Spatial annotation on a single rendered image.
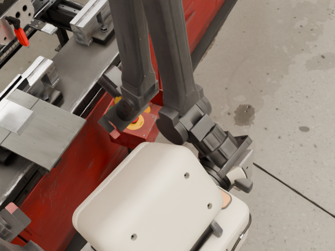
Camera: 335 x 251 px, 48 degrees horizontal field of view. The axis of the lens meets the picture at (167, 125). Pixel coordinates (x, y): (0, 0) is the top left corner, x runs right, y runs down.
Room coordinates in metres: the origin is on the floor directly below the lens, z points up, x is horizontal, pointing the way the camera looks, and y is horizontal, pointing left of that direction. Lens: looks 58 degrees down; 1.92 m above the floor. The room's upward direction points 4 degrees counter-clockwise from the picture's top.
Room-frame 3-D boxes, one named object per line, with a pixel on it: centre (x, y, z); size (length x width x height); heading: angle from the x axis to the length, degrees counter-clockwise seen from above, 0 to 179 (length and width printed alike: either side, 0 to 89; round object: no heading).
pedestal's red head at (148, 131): (0.79, 0.11, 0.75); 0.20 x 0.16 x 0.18; 155
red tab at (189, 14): (1.48, -0.14, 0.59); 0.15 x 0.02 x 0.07; 149
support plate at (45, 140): (0.60, 0.39, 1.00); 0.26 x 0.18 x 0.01; 59
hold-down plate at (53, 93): (0.68, 0.45, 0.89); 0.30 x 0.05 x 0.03; 149
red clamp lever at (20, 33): (0.78, 0.39, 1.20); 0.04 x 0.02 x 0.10; 59
